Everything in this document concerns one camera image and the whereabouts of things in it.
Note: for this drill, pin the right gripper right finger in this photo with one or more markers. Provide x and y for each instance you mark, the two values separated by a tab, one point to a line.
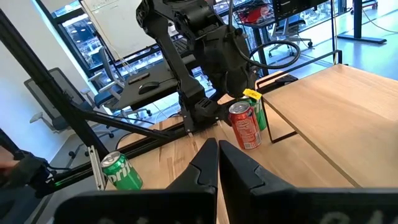
248	193

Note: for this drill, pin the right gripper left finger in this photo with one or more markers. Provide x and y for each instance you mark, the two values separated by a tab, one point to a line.
199	174

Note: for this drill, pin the green soda can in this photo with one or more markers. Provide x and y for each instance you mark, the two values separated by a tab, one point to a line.
124	177
260	115

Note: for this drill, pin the red soda can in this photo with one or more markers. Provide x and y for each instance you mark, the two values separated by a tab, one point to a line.
247	127

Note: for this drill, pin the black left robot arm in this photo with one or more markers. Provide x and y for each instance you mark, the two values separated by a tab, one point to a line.
171	53

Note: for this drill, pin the black computer monitor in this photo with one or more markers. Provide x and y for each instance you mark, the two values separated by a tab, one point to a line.
295	6

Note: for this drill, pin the black computer mouse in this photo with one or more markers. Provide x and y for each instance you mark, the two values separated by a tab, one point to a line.
148	87

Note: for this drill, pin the black flat device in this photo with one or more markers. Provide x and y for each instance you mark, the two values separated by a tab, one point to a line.
139	77

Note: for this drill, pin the grey office desk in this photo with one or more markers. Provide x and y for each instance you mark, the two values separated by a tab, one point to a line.
130	96

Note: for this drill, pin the black tripod stand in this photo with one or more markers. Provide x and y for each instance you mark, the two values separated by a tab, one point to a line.
333	28

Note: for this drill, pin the black desk leg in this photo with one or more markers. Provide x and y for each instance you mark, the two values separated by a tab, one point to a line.
357	18

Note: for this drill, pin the black framed window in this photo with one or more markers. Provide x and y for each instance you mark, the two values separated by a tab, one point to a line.
84	40

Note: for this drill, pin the black mesh office chair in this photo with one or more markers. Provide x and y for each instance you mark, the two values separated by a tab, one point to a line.
34	93

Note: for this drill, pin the person's hand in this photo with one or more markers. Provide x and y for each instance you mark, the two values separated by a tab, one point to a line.
6	158

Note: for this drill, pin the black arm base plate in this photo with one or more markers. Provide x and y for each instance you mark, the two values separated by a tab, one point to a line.
189	124

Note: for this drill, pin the black aluminium table frame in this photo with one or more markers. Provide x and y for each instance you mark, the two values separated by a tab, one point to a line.
155	138

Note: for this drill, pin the white frame office chair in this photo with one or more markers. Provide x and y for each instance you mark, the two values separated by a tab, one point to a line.
292	26
105	96

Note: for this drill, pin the silver metal bracket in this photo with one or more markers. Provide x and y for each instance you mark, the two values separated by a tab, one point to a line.
94	168

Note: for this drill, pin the wooden shelf black metal frame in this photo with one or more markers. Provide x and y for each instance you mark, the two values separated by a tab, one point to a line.
342	118

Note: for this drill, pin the small black camera mount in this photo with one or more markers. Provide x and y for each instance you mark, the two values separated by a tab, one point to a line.
31	174

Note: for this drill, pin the black diagonal frame strut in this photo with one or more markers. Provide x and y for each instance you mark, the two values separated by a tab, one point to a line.
46	81

